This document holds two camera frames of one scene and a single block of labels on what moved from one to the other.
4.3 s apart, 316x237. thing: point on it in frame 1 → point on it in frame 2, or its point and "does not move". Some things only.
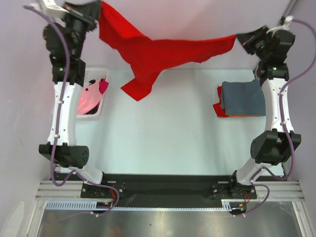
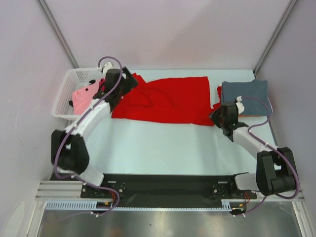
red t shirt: x=146 y=57 → x=183 y=100
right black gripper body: x=250 y=42 → x=219 y=117
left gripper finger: x=92 y=10 → x=132 y=82
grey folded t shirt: x=243 y=98 does not move
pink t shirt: x=90 y=97 does not move
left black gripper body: x=78 y=23 → x=124 y=89
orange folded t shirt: x=244 y=115 does not move
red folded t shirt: x=217 y=106 does not move
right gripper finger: x=246 y=38 → x=217 y=117
